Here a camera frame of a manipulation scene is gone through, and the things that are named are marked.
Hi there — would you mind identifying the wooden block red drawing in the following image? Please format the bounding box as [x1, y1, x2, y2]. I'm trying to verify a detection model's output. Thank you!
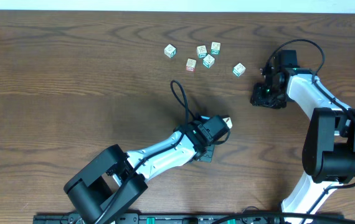
[223, 117, 232, 129]

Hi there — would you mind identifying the wooden block red bottom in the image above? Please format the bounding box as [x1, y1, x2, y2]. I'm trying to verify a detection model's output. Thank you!
[186, 58, 197, 72]

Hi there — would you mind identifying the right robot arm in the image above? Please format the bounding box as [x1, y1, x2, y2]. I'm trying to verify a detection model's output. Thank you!
[250, 68, 355, 215]

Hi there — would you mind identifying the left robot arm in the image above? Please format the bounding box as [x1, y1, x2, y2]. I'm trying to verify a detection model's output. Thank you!
[64, 119, 229, 223]

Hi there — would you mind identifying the wooden block green X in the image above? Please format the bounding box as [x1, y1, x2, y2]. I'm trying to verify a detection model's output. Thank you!
[202, 54, 215, 68]

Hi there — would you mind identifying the wooden block green number two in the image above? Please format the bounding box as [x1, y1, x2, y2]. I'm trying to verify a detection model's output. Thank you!
[211, 42, 220, 55]

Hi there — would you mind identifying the left black cable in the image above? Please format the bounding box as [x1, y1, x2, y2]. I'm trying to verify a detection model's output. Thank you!
[93, 80, 231, 224]

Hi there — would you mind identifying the black cable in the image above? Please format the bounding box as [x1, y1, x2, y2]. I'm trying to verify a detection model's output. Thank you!
[211, 39, 355, 224]
[93, 80, 231, 224]

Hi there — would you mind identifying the right black cable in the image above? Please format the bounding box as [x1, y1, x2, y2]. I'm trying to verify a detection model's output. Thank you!
[211, 39, 355, 224]

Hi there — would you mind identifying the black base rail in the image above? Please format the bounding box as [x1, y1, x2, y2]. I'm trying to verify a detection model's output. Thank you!
[32, 213, 331, 224]

